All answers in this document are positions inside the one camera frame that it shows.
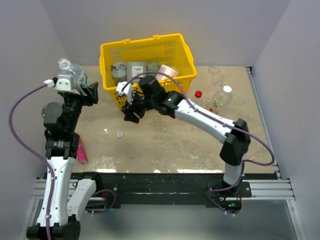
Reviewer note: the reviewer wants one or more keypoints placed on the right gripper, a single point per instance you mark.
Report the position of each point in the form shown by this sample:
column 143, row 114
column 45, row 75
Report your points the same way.
column 129, row 110

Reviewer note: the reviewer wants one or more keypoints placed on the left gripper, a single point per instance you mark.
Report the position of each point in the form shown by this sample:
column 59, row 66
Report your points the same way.
column 92, row 96

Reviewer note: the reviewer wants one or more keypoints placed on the blue label water bottle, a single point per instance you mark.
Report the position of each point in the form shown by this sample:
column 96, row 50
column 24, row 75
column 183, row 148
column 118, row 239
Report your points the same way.
column 75, row 70

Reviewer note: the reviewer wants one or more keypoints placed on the small clear bottle cap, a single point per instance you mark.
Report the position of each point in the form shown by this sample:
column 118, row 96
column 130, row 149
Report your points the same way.
column 120, row 134

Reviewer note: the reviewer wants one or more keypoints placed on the red bottle cap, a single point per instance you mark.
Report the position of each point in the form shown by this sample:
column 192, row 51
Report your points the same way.
column 198, row 94

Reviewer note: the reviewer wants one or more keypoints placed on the large clear square bottle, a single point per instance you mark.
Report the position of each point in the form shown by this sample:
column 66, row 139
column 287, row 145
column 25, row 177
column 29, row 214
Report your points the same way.
column 220, row 101

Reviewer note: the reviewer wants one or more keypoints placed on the red label water bottle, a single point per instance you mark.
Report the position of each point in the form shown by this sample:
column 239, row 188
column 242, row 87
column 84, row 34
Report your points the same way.
column 198, row 101

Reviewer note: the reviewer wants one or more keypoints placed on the white bottle cap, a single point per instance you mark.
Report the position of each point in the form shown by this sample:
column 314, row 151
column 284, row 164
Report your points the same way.
column 227, row 89

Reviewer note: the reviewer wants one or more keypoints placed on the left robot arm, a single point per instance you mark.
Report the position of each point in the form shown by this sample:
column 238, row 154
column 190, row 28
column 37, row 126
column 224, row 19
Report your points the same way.
column 60, row 214

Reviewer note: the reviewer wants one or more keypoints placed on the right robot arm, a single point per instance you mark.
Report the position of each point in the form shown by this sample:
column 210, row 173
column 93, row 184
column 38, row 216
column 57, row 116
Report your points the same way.
column 231, row 134

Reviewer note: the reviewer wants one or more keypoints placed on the grey crumpled can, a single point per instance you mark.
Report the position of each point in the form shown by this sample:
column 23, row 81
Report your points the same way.
column 118, row 72

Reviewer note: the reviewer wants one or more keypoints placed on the grey box with label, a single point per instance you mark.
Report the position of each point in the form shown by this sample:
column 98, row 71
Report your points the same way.
column 134, row 68

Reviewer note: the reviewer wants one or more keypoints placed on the green round vegetable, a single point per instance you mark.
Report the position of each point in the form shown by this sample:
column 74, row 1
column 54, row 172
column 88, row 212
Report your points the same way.
column 152, row 66

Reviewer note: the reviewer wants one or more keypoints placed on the pink printed package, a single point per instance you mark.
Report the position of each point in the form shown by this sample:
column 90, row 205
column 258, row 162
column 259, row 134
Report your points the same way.
column 164, row 69

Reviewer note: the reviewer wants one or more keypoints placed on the pink snack packet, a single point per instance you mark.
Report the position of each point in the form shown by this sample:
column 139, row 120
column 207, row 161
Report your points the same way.
column 81, row 154

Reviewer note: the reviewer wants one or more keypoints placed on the yellow plastic basket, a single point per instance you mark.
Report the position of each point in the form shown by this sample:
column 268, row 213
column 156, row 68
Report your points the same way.
column 169, row 49

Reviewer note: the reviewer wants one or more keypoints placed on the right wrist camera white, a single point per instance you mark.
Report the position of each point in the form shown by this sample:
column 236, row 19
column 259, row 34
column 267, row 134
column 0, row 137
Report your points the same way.
column 125, row 89

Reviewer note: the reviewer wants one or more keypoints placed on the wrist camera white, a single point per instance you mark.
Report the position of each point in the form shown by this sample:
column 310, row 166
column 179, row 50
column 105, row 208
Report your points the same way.
column 125, row 89
column 61, row 83

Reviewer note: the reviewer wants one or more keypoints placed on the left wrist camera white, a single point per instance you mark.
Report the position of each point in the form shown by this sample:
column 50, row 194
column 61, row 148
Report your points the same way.
column 61, row 83

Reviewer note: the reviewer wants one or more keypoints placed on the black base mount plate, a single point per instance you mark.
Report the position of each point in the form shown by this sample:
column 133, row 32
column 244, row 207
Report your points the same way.
column 187, row 189

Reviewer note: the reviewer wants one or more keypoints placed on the aluminium frame rail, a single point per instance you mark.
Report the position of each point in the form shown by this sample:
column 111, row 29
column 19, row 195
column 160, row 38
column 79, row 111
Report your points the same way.
column 262, row 188

